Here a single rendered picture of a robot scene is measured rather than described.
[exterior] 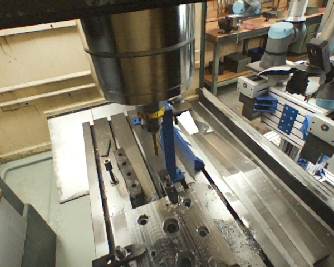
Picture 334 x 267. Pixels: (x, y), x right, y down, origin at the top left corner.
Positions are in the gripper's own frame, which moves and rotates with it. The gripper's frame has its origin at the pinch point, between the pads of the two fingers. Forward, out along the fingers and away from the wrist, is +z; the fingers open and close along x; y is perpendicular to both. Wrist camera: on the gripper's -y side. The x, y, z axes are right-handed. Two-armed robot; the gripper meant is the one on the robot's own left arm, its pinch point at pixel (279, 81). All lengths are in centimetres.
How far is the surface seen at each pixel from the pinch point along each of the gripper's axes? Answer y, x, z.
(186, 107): 8.4, 13.9, 20.8
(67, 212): 68, 44, 75
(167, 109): 7.4, 14.5, 27.0
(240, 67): 98, 191, -172
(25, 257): 45, 14, 82
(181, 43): -18.7, -10.6, 35.5
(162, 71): -16.1, -11.3, 38.6
